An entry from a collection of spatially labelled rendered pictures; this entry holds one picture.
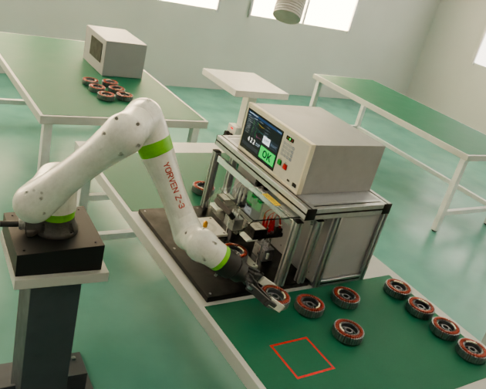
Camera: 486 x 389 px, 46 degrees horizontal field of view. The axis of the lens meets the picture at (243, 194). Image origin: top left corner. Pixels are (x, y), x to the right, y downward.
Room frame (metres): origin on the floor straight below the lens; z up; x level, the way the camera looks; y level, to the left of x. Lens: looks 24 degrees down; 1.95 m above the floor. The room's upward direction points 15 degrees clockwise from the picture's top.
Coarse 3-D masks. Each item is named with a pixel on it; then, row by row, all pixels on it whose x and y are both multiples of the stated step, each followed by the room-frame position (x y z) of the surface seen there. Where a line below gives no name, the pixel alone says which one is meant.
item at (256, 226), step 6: (252, 222) 2.05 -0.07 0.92; (258, 222) 2.07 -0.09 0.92; (246, 228) 2.03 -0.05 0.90; (252, 228) 2.00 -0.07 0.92; (258, 228) 2.01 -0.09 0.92; (264, 228) 2.03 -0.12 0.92; (240, 234) 2.02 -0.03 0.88; (246, 234) 2.02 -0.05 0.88; (252, 234) 1.99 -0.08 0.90; (258, 234) 2.00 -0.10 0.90; (264, 234) 2.02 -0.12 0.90; (270, 234) 2.04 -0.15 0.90; (276, 234) 2.05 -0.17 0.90; (282, 234) 2.07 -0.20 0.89; (246, 240) 1.98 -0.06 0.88; (252, 240) 1.99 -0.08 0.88; (270, 240) 2.05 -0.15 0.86
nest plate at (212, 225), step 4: (200, 220) 2.22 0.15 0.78; (204, 220) 2.23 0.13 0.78; (208, 220) 2.24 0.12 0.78; (212, 220) 2.25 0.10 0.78; (208, 224) 2.21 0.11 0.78; (212, 224) 2.22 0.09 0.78; (216, 224) 2.22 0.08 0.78; (208, 228) 2.17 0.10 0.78; (212, 228) 2.17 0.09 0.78; (216, 228) 2.18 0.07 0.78; (220, 228) 2.19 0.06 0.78; (216, 232) 2.15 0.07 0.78; (220, 232) 2.16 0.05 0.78; (224, 232) 2.17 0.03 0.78; (220, 236) 2.14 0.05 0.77; (224, 236) 2.16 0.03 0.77
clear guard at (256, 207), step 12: (216, 192) 1.96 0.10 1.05; (228, 192) 1.95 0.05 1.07; (240, 192) 1.98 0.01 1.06; (252, 192) 2.01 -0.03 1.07; (264, 192) 2.04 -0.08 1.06; (228, 204) 1.89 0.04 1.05; (240, 204) 1.88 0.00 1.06; (252, 204) 1.91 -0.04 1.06; (264, 204) 1.94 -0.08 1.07; (240, 216) 1.82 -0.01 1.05; (252, 216) 1.81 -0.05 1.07; (264, 216) 1.83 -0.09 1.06; (276, 216) 1.86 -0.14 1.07; (288, 216) 1.89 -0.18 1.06; (240, 228) 1.77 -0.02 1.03
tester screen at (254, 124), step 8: (248, 120) 2.30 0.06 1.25; (256, 120) 2.26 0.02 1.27; (264, 120) 2.22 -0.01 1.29; (248, 128) 2.29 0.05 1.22; (256, 128) 2.25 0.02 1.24; (264, 128) 2.21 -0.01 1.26; (272, 128) 2.17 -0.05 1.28; (256, 136) 2.24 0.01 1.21; (272, 136) 2.16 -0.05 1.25; (280, 136) 2.12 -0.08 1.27; (256, 144) 2.23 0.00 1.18; (264, 144) 2.19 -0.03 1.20; (272, 152) 2.14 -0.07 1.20
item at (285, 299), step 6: (264, 288) 1.72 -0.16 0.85; (270, 288) 1.74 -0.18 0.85; (276, 288) 1.75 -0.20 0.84; (270, 294) 1.74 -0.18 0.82; (276, 294) 1.72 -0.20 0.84; (282, 294) 1.73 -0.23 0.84; (288, 294) 1.73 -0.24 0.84; (282, 300) 1.69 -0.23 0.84; (288, 300) 1.69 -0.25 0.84; (270, 306) 1.66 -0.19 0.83
